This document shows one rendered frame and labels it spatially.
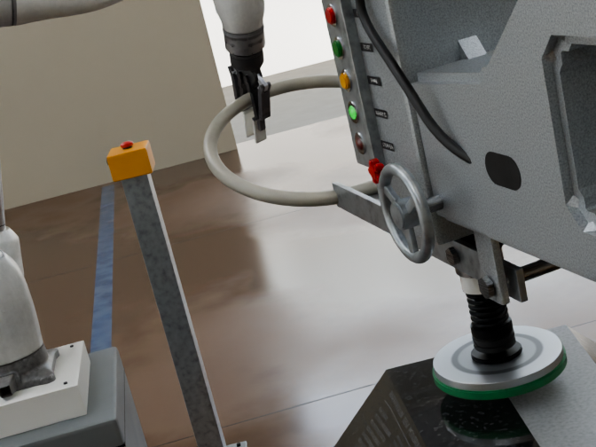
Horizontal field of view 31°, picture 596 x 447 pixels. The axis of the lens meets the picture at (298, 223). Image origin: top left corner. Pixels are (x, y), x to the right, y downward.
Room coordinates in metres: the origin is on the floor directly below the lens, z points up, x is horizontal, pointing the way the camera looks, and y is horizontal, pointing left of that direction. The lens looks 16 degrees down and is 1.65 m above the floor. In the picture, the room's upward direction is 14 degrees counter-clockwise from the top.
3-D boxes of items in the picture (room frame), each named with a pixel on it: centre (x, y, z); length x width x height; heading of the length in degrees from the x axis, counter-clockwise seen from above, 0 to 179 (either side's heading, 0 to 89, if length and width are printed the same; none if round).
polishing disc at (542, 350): (1.62, -0.27, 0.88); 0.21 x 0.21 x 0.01
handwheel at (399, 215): (1.48, -0.19, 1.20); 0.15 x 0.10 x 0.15; 16
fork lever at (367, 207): (1.73, -0.24, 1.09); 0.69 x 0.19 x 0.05; 16
